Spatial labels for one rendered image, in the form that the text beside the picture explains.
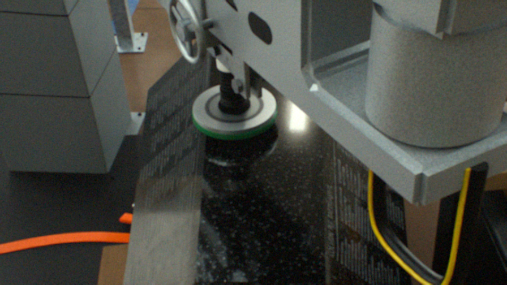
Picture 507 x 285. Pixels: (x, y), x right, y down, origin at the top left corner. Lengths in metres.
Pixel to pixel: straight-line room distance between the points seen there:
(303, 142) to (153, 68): 2.07
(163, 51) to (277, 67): 2.61
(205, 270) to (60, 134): 1.63
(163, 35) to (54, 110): 1.25
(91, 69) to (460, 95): 2.02
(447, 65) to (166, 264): 0.84
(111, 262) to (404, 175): 1.60
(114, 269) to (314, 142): 1.00
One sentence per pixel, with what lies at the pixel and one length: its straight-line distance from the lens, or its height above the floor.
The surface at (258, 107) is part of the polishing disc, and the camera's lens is 1.78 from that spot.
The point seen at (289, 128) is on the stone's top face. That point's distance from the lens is 1.80.
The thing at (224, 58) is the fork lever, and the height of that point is 1.11.
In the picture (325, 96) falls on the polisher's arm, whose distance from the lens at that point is 1.19.
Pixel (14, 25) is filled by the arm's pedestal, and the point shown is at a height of 0.69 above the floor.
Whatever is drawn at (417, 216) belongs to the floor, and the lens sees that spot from 2.81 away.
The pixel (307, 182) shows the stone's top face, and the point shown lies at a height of 0.85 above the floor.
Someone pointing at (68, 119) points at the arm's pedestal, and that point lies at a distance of 2.92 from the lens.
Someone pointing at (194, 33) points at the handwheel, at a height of 1.23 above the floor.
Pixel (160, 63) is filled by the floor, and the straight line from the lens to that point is 3.76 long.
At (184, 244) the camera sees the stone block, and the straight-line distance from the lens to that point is 1.56.
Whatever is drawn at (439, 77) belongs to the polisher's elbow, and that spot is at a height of 1.40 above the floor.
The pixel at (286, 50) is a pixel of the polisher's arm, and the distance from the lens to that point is 1.23.
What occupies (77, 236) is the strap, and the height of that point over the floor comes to 0.02.
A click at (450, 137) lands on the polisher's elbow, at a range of 1.05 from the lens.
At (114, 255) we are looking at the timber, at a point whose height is 0.13.
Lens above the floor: 1.93
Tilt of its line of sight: 38 degrees down
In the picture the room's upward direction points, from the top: 3 degrees counter-clockwise
